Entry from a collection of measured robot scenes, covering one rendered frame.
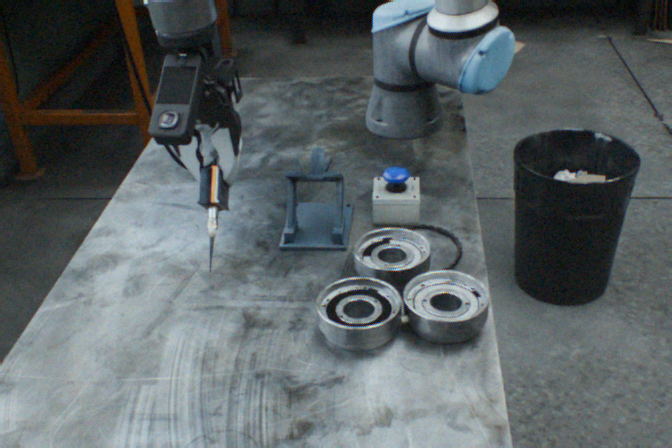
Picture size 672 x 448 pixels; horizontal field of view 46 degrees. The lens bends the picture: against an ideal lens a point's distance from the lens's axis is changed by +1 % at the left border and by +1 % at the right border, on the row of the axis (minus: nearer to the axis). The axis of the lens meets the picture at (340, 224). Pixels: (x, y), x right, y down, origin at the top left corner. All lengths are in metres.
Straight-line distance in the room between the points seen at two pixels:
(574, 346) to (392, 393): 1.38
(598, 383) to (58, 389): 1.49
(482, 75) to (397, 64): 0.17
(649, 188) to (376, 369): 2.22
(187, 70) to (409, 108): 0.59
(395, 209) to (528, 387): 1.02
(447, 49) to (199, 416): 0.72
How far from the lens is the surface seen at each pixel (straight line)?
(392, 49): 1.40
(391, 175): 1.17
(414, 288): 1.00
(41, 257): 2.81
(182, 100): 0.92
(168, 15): 0.93
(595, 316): 2.36
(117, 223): 1.27
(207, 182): 1.01
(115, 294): 1.11
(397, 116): 1.44
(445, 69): 1.33
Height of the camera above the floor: 1.42
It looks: 32 degrees down
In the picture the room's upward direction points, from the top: 3 degrees counter-clockwise
